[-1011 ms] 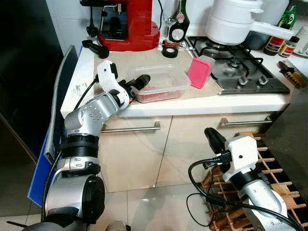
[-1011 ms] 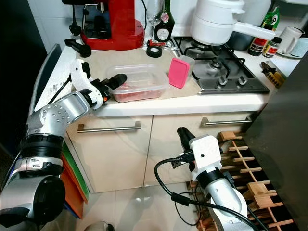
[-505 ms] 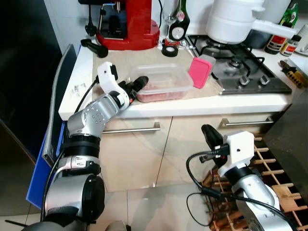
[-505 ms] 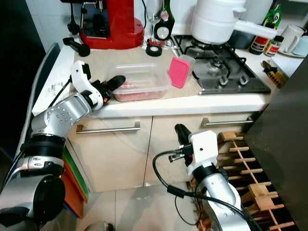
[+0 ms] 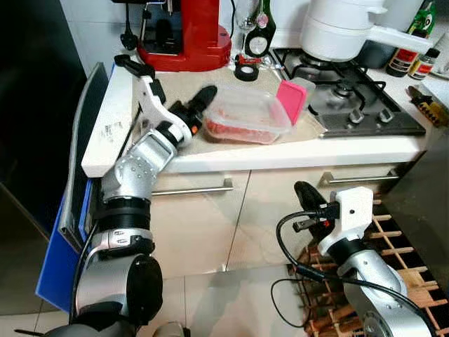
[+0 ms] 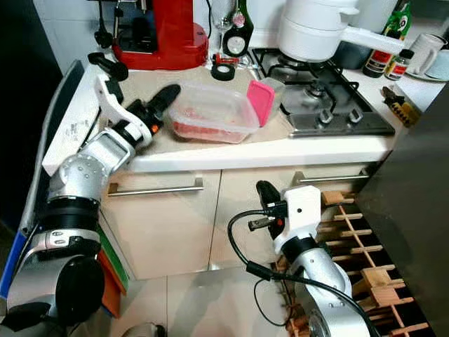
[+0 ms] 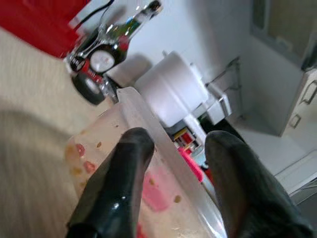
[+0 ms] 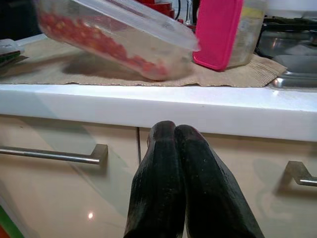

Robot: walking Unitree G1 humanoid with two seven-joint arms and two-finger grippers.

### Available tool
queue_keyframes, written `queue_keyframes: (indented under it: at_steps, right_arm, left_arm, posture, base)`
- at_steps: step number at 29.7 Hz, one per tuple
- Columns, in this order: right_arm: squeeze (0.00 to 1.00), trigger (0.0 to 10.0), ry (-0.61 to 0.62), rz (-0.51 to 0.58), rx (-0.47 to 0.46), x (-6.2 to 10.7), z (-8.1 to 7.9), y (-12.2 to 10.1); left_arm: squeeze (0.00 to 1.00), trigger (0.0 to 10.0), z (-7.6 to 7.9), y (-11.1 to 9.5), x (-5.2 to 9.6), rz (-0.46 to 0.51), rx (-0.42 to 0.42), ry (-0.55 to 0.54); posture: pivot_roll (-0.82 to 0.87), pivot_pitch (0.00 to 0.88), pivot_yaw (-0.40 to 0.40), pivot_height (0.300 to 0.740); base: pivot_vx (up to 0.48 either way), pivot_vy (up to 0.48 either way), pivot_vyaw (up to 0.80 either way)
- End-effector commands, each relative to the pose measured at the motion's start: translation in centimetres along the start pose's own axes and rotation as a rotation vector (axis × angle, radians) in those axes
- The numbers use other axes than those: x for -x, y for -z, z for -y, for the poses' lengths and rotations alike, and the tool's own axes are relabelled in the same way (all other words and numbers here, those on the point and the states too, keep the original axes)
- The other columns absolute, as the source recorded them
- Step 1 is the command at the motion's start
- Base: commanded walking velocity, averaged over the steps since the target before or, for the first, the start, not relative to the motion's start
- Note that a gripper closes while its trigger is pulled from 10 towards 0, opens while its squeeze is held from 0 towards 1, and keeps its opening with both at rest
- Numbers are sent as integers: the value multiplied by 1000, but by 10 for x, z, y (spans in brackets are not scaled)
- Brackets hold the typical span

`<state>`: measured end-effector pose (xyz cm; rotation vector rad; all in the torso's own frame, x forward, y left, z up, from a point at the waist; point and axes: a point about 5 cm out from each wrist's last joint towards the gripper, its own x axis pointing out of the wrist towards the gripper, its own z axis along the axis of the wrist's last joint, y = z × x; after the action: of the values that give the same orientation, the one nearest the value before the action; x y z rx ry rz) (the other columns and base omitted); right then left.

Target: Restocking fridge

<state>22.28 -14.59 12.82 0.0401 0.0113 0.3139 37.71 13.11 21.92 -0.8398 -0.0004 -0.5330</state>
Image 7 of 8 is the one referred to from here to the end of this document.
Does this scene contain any dark glass bottle round label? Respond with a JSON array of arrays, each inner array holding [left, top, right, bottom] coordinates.
[[65, 0, 164, 80]]

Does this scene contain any red espresso machine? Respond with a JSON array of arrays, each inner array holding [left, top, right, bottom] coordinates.
[[0, 0, 92, 59]]

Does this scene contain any clear plastic food container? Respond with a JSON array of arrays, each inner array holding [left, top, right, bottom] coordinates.
[[64, 88, 231, 238]]

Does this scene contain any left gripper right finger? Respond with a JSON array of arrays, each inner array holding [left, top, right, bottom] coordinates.
[[205, 130, 317, 238]]

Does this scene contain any white lidded pot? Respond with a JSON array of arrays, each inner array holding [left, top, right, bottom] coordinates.
[[135, 50, 232, 127]]

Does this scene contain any thin black power cable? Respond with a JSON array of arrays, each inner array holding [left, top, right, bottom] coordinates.
[[79, 0, 114, 23]]

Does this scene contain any black tape roll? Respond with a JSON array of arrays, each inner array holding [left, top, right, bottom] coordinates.
[[72, 73, 106, 106]]

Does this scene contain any white kitchen cabinet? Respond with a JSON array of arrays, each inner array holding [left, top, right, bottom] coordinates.
[[282, 71, 317, 137]]

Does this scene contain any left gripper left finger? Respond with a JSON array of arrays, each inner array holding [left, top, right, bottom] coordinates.
[[66, 127, 156, 238]]

